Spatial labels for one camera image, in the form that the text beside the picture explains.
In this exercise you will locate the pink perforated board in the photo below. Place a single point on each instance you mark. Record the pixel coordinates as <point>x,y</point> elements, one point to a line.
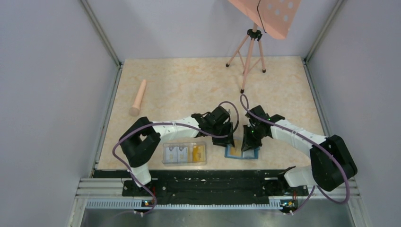
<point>275,17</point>

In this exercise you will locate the aluminium slotted rail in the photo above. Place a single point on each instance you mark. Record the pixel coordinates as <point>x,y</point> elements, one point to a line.
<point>138,204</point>

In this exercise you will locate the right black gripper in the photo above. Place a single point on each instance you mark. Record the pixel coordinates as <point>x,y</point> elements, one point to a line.
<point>248,143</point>

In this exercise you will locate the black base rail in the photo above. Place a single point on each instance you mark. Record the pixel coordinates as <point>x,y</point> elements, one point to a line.
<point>209,187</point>

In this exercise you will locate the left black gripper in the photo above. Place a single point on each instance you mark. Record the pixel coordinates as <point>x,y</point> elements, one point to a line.
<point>228,140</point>

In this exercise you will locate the clear acrylic card stand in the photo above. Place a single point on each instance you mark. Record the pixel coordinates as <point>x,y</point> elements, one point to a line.
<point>190,148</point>

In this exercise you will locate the blue card holder wallet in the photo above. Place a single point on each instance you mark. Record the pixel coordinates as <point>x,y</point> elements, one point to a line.
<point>249,154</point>

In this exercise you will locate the pink cylindrical handle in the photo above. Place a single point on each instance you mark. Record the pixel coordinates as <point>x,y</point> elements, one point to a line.
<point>135,108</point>

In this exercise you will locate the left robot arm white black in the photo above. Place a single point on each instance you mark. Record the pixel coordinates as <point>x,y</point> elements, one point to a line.
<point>140,141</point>

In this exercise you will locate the silver VIP card left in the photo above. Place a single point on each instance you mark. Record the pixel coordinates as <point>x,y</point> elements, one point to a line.
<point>170,154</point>

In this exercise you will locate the pink tripod stand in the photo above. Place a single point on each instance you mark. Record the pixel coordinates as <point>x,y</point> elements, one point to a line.
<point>254,35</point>

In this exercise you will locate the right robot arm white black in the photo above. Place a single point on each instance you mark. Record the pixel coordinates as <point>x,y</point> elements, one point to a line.
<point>329,156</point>

